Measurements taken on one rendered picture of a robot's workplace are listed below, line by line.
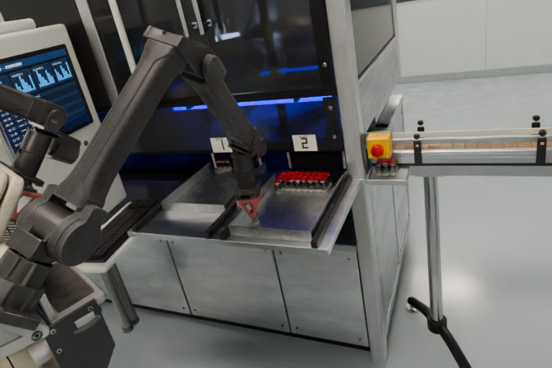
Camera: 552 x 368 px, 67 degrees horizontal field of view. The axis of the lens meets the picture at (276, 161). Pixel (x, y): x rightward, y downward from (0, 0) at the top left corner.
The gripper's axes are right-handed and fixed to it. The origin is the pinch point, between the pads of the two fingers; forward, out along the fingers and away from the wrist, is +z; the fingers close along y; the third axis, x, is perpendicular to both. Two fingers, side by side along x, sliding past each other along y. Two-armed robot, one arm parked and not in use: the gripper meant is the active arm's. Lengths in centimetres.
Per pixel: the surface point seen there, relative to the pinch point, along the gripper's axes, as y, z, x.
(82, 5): 48, -67, 62
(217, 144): 36.5, -9.6, 19.2
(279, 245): -12.2, 4.3, -8.8
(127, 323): 28, 70, 80
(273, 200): 13.2, 4.1, -3.7
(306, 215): 1.8, 4.0, -15.5
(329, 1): 24, -54, -29
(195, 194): 24.3, 4.3, 28.0
